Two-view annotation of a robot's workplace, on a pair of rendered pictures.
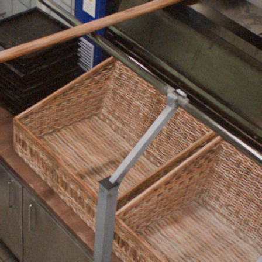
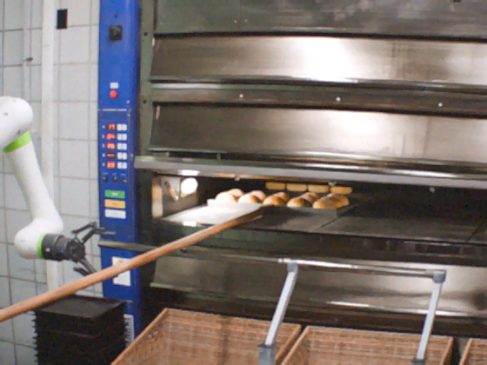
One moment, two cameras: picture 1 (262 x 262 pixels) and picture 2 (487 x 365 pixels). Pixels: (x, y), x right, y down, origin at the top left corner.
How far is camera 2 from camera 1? 1.60 m
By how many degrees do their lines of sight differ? 38
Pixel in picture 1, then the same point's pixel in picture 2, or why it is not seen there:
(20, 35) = (71, 309)
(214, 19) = (270, 231)
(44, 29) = (88, 303)
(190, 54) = (250, 275)
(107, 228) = not seen: outside the picture
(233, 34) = (294, 234)
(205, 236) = not seen: outside the picture
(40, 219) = not seen: outside the picture
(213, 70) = (279, 278)
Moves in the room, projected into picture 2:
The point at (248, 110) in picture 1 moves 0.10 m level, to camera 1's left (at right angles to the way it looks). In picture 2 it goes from (326, 295) to (302, 298)
